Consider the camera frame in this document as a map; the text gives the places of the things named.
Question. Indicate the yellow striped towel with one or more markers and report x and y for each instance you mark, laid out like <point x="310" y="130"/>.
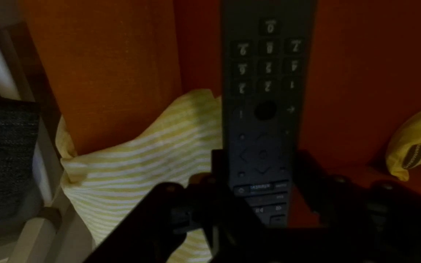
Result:
<point x="137" y="166"/>

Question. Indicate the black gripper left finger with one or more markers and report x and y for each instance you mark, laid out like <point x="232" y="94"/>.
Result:
<point x="156" y="229"/>

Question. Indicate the yellow plush toy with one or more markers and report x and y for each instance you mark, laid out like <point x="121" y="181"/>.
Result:
<point x="419" y="147"/>

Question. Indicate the black remote control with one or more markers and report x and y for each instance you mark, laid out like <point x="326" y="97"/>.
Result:
<point x="269" y="122"/>

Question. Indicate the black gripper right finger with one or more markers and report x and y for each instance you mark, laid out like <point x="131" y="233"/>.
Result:
<point x="365" y="224"/>

